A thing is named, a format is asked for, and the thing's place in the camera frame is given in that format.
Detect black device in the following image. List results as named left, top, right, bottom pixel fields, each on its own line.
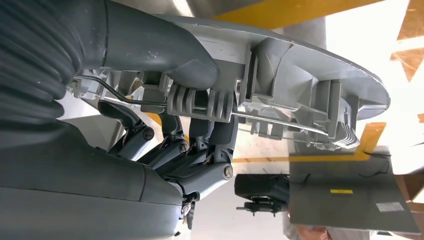
left=234, top=173, right=292, bottom=217

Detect grey flat panel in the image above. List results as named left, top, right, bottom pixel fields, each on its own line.
left=288, top=145, right=422, bottom=234

